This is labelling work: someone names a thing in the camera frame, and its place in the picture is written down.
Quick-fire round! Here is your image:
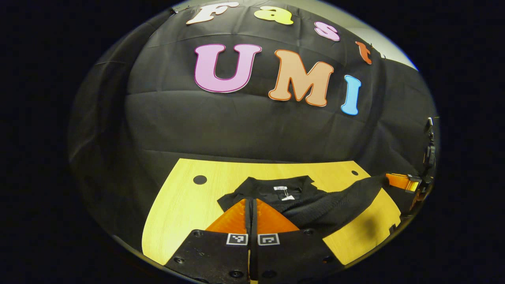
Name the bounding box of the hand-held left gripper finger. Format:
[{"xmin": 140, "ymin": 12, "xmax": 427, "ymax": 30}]
[
  {"xmin": 164, "ymin": 198, "xmax": 253, "ymax": 284},
  {"xmin": 252, "ymin": 198, "xmax": 344, "ymax": 284}
]

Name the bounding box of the black button-up garment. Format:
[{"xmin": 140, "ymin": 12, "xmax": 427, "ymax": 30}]
[{"xmin": 217, "ymin": 175, "xmax": 389, "ymax": 239}]

